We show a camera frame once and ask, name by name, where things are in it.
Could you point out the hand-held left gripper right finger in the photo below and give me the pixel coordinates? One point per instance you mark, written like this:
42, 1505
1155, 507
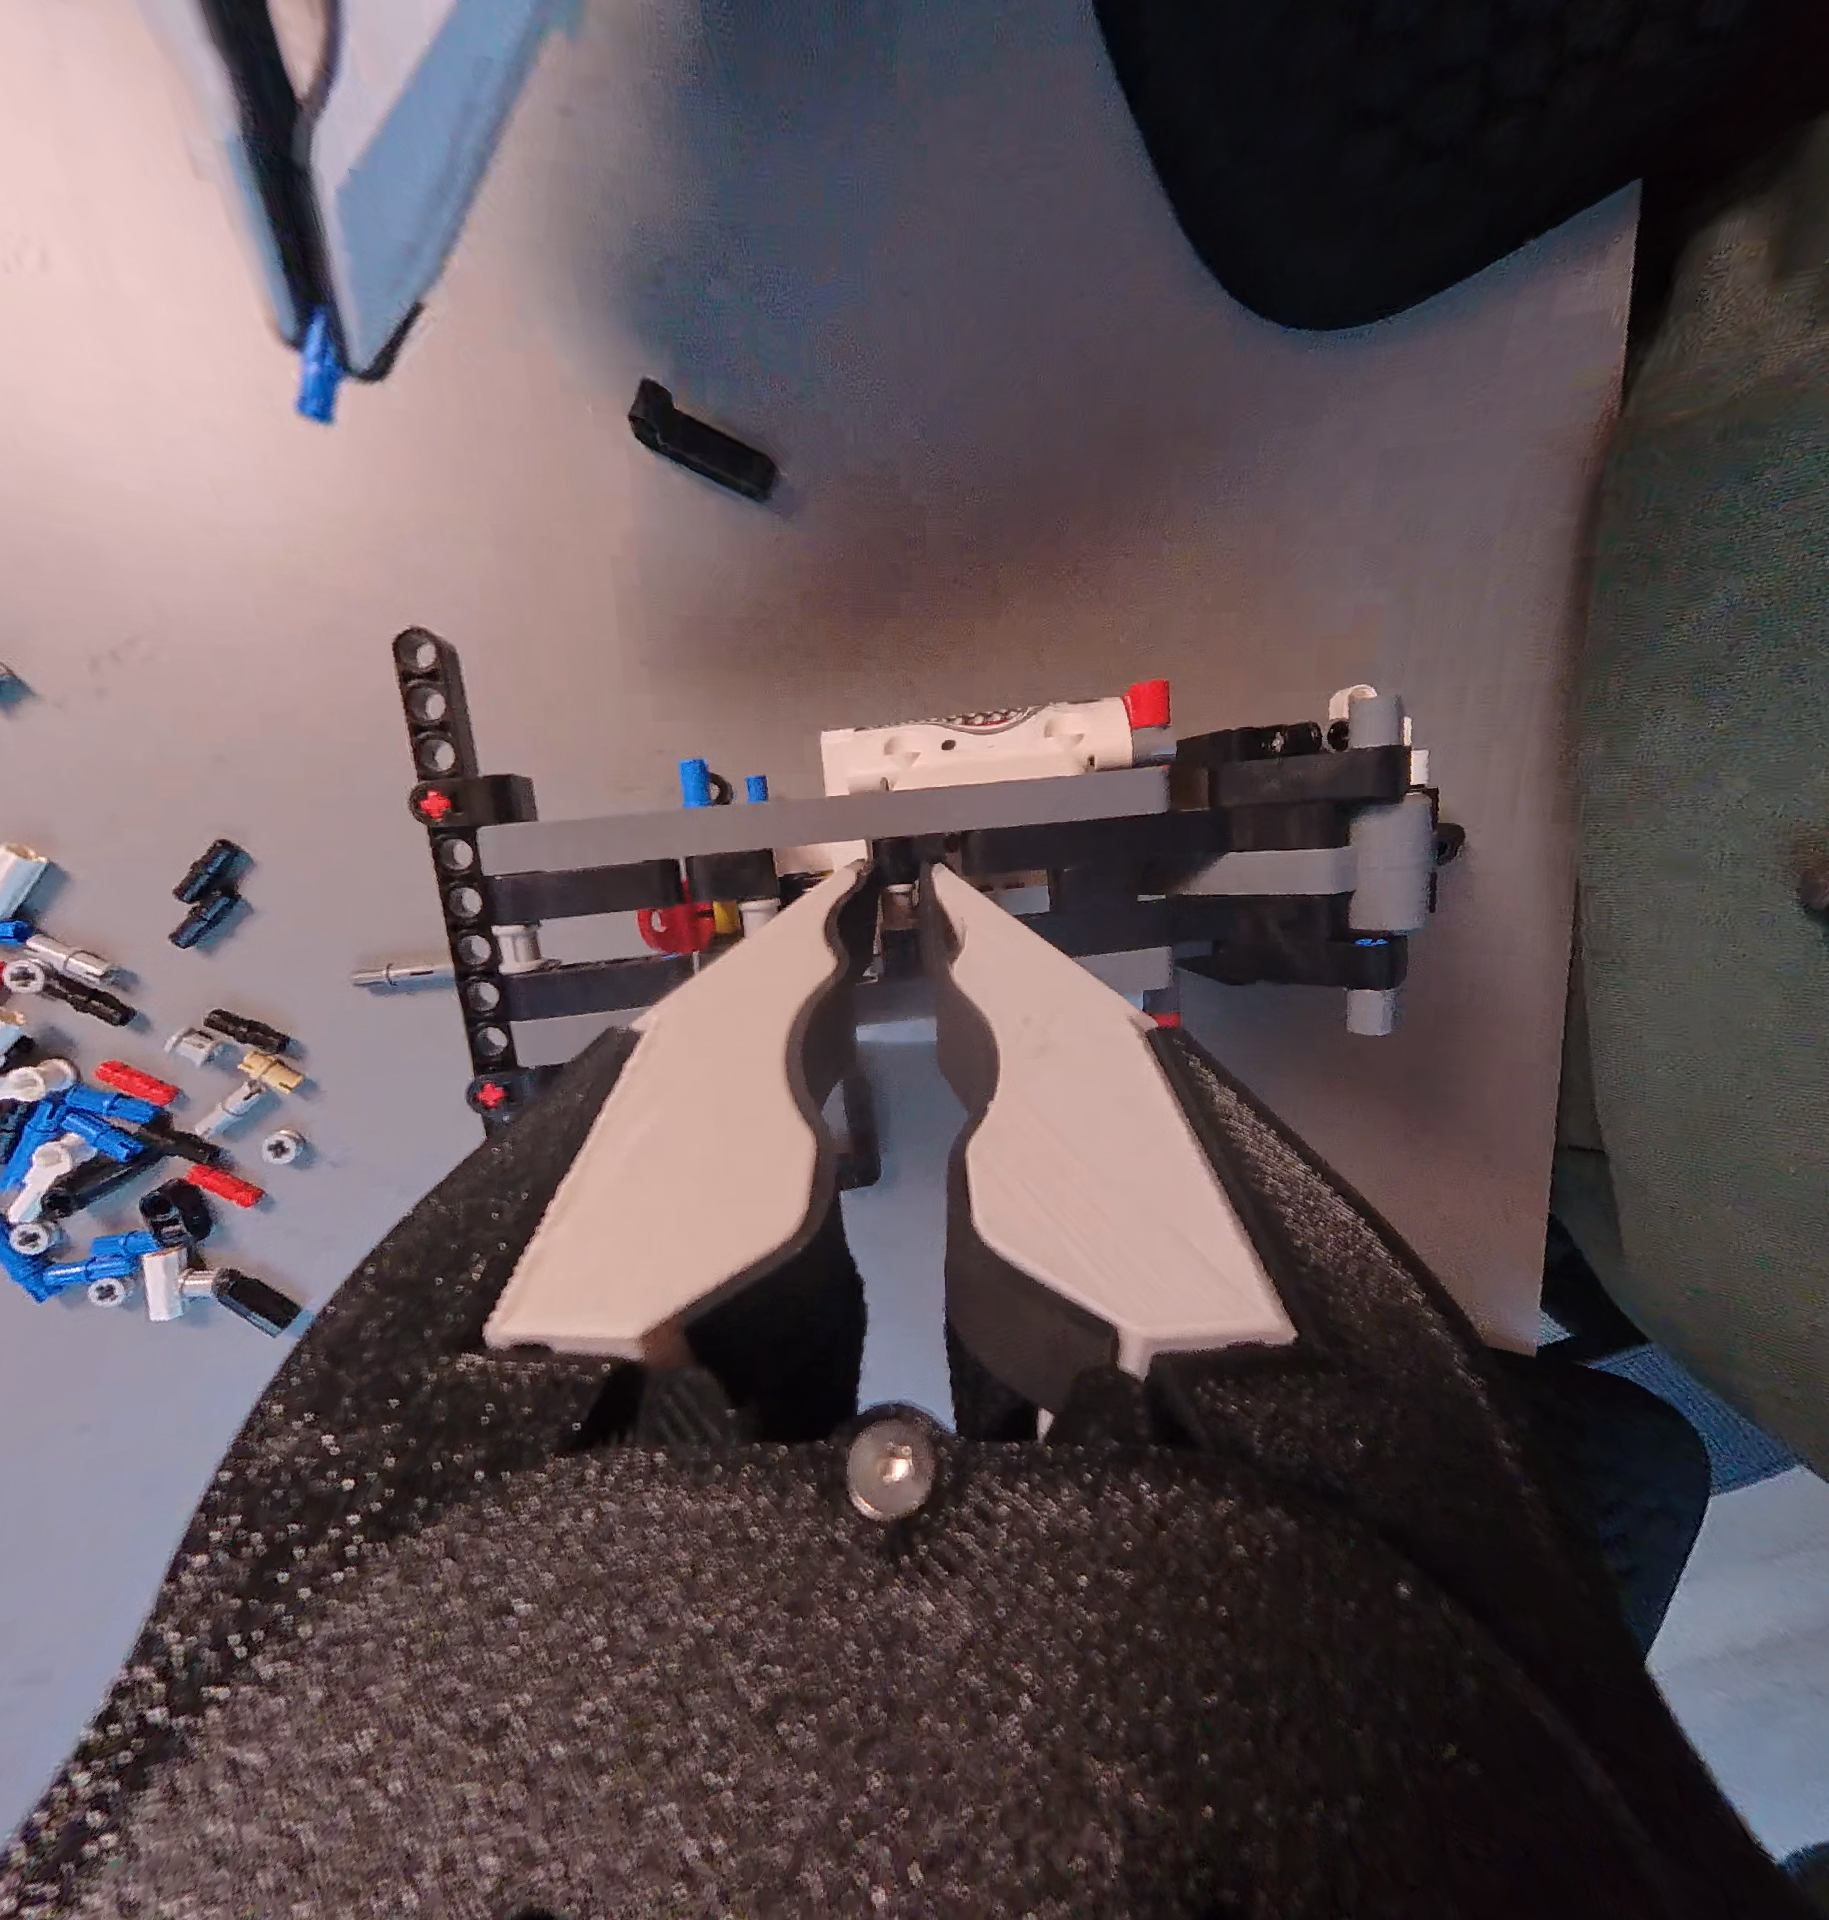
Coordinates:
1111, 1171

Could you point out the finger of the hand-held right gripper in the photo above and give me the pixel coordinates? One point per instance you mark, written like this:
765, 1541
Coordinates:
218, 118
436, 151

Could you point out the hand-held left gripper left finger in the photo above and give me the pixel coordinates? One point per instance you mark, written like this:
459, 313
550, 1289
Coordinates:
658, 1156

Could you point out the small blue brick pin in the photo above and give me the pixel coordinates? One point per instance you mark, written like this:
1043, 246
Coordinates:
318, 384

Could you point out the toy brick vehicle model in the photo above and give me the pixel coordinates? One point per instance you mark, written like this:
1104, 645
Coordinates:
855, 820

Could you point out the grey desk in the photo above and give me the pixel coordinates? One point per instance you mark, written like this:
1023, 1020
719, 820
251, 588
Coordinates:
1005, 389

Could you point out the black brick connector piece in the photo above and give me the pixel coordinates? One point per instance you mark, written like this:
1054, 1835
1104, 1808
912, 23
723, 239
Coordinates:
697, 437

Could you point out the pile of small brick parts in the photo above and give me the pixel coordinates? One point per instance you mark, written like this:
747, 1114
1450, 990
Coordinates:
72, 1125

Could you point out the person's green sweater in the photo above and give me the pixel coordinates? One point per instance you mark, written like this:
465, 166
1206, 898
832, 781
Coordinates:
1723, 751

